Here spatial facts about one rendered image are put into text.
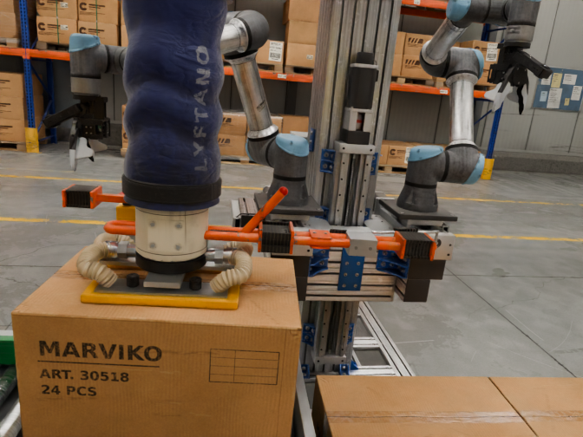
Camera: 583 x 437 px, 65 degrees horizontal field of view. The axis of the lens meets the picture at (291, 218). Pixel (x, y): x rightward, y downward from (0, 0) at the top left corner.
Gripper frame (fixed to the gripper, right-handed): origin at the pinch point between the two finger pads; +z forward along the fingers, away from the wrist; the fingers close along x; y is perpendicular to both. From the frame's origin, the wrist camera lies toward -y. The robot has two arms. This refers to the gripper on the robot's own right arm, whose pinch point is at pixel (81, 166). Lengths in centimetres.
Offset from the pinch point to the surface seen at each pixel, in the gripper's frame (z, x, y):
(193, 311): 22, -42, 37
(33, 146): 105, 645, -307
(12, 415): 62, -28, -10
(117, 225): 7.7, -28.2, 17.7
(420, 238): 6, -28, 91
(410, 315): 117, 143, 162
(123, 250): 13.9, -27.8, 18.9
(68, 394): 41, -46, 12
